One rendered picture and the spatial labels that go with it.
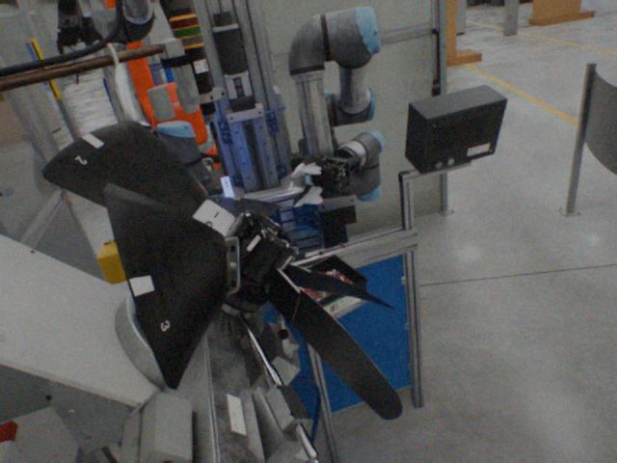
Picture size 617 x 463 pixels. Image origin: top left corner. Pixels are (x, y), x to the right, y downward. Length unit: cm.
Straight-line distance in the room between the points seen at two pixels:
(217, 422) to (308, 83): 87
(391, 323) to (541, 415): 73
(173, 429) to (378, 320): 111
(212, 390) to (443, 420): 145
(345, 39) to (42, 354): 93
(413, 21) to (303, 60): 178
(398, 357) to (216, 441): 126
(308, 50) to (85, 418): 93
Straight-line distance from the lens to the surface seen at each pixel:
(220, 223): 77
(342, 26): 117
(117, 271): 125
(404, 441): 190
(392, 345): 170
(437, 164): 133
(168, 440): 57
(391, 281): 151
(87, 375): 70
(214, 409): 59
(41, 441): 114
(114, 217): 48
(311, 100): 119
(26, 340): 71
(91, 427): 87
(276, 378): 66
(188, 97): 74
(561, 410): 207
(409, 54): 290
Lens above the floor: 157
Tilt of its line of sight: 29 degrees down
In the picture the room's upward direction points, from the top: 11 degrees counter-clockwise
